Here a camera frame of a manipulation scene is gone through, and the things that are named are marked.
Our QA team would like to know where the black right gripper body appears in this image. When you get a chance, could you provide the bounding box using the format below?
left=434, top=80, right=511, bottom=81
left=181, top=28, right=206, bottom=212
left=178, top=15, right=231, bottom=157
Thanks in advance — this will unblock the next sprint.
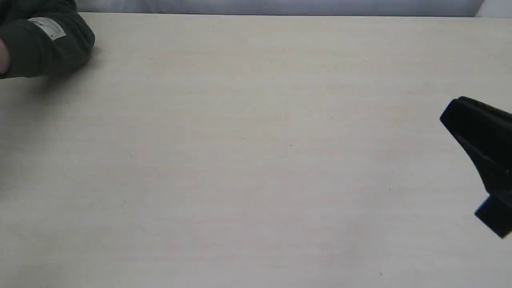
left=475, top=195, right=512, bottom=239

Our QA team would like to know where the forearm in green sleeve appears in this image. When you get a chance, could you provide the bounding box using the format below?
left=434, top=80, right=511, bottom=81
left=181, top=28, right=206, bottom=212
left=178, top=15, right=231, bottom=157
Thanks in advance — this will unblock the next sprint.
left=0, top=0, right=95, bottom=79

